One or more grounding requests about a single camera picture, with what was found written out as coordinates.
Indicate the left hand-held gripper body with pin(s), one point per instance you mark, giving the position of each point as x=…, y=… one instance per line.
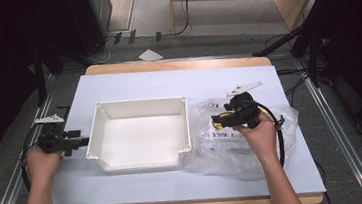
x=54, y=142

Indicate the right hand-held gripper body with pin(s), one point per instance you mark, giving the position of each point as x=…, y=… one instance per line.
x=246, y=109

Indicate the clear plastic bag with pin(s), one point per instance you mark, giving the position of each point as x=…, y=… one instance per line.
x=220, y=151

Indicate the white plastic bin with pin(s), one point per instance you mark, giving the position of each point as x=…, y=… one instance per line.
x=138, y=136

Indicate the person's left hand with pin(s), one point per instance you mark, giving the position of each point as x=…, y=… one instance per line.
x=42, y=165

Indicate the person's right hand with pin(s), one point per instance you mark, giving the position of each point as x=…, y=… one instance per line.
x=259, y=139

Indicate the pale blue table board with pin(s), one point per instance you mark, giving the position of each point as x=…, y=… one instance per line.
x=167, y=83

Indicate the wooden table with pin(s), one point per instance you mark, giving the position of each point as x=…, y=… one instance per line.
x=178, y=63

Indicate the black metal stand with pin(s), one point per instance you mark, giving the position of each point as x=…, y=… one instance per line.
x=310, y=42
x=40, y=75

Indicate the white paper sheet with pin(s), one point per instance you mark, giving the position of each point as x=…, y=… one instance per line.
x=150, y=55

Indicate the black cabinet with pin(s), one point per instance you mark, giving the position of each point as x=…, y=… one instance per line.
x=93, y=16

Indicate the metal floor rail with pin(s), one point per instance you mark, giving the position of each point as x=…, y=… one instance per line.
x=18, y=171
x=339, y=133

